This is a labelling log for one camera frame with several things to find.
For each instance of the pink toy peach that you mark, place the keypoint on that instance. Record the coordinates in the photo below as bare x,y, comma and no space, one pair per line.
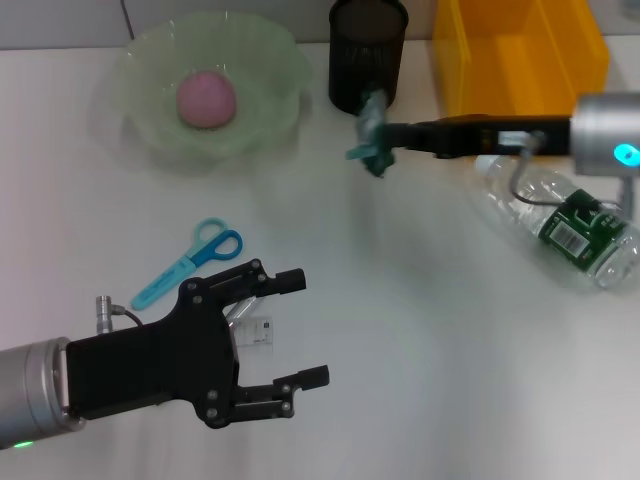
206,100

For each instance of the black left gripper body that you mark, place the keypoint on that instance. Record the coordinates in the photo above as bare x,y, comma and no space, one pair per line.
150,370

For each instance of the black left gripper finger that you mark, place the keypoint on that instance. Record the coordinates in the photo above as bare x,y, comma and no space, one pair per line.
290,280
315,376

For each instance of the green translucent plastic fruit plate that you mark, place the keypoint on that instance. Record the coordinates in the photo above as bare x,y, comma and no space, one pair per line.
260,65

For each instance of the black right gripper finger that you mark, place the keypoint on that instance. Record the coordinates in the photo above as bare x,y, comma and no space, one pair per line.
410,136

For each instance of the clear plastic ruler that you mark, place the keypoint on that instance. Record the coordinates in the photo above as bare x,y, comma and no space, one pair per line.
257,330

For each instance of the black mesh cylinder bin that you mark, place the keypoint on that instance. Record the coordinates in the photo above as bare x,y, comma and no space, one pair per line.
367,50

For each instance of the clear water bottle green label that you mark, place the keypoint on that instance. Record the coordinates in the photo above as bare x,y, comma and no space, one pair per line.
575,235

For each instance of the yellow plastic storage bin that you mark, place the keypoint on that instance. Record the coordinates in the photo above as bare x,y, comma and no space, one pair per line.
525,60

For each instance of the blue capped scissors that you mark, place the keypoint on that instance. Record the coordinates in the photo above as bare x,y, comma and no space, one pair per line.
200,255

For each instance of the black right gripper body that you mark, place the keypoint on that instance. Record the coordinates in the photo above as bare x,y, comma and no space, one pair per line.
500,137

